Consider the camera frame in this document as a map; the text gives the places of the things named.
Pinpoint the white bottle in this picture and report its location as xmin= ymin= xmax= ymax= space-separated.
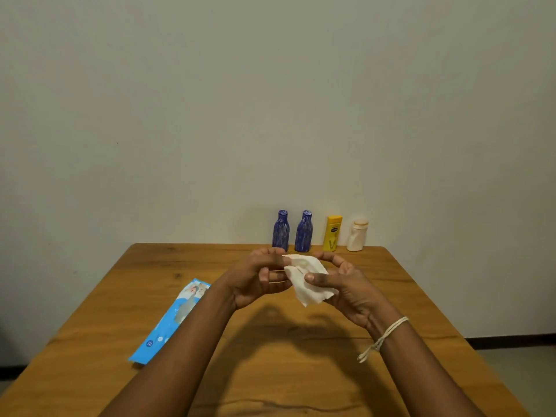
xmin=346 ymin=219 xmax=369 ymax=253

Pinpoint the white wet wipe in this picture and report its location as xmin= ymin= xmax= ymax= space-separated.
xmin=282 ymin=254 xmax=339 ymax=308

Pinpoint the wooden table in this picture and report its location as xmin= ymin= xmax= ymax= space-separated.
xmin=0 ymin=243 xmax=531 ymax=417

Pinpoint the yellow bottle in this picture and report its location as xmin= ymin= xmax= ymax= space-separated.
xmin=322 ymin=215 xmax=343 ymax=253

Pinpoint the person's right forearm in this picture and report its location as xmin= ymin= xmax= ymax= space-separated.
xmin=369 ymin=319 xmax=485 ymax=417

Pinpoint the person's left forearm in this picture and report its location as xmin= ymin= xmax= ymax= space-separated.
xmin=100 ymin=281 xmax=237 ymax=417

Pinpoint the person's right hand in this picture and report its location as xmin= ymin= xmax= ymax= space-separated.
xmin=303 ymin=251 xmax=392 ymax=331

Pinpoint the blue wet wipes packet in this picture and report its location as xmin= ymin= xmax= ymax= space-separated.
xmin=128 ymin=278 xmax=211 ymax=365

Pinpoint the white string bracelet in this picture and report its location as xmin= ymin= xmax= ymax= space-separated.
xmin=357 ymin=316 xmax=411 ymax=364

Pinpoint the person's left hand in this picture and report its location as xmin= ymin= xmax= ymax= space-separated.
xmin=221 ymin=247 xmax=294 ymax=311

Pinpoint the blue patterned bottle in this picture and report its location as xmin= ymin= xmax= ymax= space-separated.
xmin=272 ymin=210 xmax=291 ymax=253
xmin=294 ymin=210 xmax=313 ymax=253

